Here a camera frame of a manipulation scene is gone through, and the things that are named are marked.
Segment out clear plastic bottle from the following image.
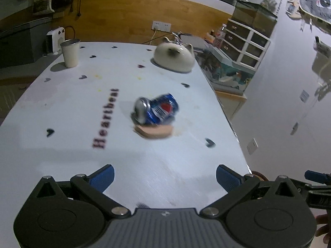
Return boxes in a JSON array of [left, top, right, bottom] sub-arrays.
[[216, 24, 227, 48]]

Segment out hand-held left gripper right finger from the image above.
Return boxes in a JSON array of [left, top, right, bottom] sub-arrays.
[[200, 164, 304, 219]]

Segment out cream cabinet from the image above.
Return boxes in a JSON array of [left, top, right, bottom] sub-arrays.
[[214, 89, 248, 121]]

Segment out white double wall outlet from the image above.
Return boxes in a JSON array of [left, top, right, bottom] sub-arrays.
[[151, 21, 171, 32]]

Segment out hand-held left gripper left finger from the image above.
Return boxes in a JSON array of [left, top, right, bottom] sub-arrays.
[[35, 164, 130, 219]]

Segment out white drawer unit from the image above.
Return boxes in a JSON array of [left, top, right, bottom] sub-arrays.
[[222, 19, 271, 70]]

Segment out person's right hand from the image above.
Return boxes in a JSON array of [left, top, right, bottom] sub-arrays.
[[315, 213, 331, 243]]

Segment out black bag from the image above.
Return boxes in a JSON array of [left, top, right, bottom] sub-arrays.
[[52, 0, 74, 12]]

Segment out white wall socket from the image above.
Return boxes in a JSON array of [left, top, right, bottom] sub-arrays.
[[246, 137, 259, 155]]

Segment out dark printed wall hanging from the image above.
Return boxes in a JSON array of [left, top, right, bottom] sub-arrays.
[[300, 0, 331, 22]]

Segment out round wooden coaster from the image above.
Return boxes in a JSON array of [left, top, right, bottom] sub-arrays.
[[134, 123, 173, 140]]

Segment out printed cushion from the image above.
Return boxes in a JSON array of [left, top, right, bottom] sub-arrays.
[[32, 0, 56, 16]]

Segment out white power cable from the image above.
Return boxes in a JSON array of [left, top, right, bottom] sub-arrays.
[[141, 30, 157, 45]]

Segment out dark glass tank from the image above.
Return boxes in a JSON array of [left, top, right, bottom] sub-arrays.
[[231, 0, 278, 38]]

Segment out small white heater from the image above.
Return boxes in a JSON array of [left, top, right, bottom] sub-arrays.
[[46, 26, 66, 55]]

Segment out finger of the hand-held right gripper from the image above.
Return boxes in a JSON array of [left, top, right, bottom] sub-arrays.
[[306, 185, 331, 209], [305, 170, 331, 186]]

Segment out black heater cable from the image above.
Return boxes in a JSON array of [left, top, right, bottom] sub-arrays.
[[63, 26, 76, 41]]

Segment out glass aquarium with teal decor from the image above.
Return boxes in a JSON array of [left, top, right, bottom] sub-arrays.
[[202, 48, 249, 93]]

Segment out white cup with metal rim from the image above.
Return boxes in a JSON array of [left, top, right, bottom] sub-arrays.
[[60, 39, 81, 68]]

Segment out beige bin with brown rim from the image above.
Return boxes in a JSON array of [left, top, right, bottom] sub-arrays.
[[249, 170, 271, 184]]

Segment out grey flat tray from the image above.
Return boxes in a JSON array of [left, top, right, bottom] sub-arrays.
[[181, 35, 208, 51]]

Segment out crushed blue soda can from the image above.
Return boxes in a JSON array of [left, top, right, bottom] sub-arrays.
[[133, 93, 179, 125]]

